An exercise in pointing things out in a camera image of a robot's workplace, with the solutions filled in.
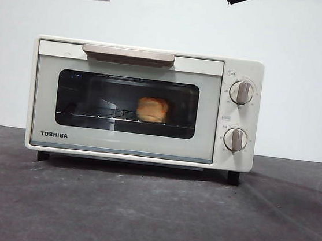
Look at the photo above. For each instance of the golden bread loaf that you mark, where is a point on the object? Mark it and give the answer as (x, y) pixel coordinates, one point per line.
(152, 110)

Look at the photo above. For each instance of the cream Toshiba toaster oven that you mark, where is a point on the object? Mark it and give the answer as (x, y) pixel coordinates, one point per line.
(254, 122)

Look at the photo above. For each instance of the cream temperature knob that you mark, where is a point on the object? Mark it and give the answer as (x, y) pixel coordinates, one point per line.
(241, 92)

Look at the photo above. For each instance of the cream timer knob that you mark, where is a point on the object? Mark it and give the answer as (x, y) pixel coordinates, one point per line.
(235, 139)

